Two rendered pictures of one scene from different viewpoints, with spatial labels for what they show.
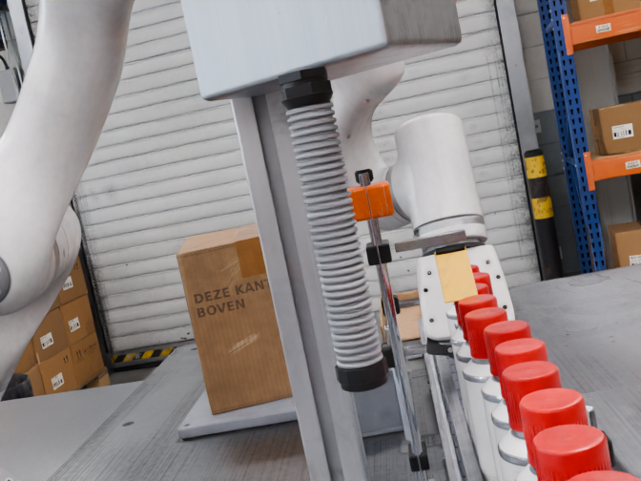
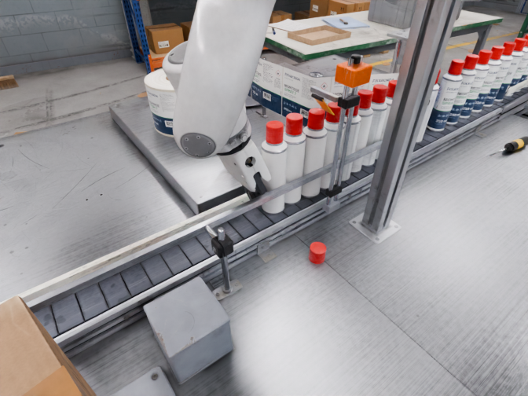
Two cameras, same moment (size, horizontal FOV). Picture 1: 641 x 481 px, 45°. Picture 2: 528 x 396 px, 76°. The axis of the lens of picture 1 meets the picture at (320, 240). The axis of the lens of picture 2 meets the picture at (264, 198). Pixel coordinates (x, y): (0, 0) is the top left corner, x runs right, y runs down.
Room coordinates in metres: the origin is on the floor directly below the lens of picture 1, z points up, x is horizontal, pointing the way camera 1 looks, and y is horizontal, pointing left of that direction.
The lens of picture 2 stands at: (1.20, 0.27, 1.38)
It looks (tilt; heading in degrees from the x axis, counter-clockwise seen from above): 39 degrees down; 228
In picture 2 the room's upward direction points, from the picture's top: straight up
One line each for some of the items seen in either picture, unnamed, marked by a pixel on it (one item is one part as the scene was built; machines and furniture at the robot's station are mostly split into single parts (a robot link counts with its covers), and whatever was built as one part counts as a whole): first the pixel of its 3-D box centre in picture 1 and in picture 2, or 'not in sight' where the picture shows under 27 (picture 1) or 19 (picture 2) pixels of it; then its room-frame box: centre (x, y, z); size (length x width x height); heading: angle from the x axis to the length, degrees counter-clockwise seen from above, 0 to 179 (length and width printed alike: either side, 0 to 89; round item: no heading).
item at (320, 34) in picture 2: not in sight; (319, 34); (-0.64, -1.23, 0.82); 0.34 x 0.24 x 0.03; 174
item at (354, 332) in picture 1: (334, 232); not in sight; (0.50, -0.01, 1.18); 0.04 x 0.04 x 0.21
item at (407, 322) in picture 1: (440, 308); not in sight; (1.65, -0.23, 0.85); 0.30 x 0.26 x 0.04; 174
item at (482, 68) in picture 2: not in sight; (472, 85); (0.02, -0.06, 0.98); 0.05 x 0.05 x 0.20
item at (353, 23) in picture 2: not in sight; (344, 23); (-1.08, -1.36, 0.81); 0.32 x 0.24 x 0.01; 64
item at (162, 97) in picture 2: not in sight; (183, 100); (0.72, -0.63, 0.95); 0.20 x 0.20 x 0.14
